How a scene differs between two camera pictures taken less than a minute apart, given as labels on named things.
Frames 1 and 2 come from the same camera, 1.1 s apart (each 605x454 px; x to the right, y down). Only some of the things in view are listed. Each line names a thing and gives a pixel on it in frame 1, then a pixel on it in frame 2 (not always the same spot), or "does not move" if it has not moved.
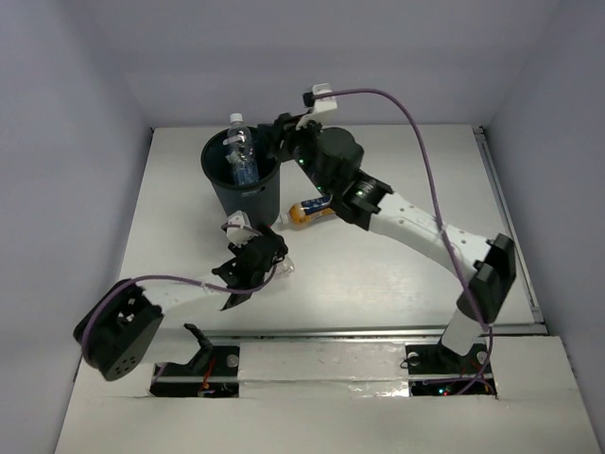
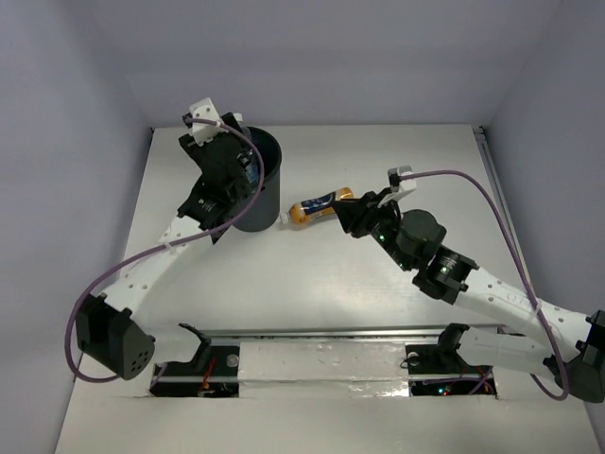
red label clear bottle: (285, 268) -> (248, 157)
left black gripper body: (239, 275) -> (232, 148)
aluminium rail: (357, 332) does not move
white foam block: (275, 370) does not move
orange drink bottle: (305, 211) does not move
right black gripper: (285, 128) -> (356, 214)
